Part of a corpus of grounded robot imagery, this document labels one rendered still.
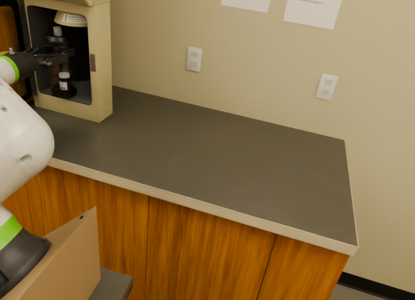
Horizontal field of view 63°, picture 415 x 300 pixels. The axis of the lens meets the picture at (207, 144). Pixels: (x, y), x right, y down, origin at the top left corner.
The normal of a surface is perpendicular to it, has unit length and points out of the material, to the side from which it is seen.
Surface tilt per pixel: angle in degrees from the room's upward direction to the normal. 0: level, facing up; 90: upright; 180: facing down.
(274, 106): 90
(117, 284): 0
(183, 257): 90
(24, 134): 48
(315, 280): 90
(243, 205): 1
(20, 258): 26
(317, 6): 90
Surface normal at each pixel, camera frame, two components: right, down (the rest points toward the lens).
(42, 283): 0.96, 0.22
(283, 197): 0.12, -0.85
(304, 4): -0.29, 0.46
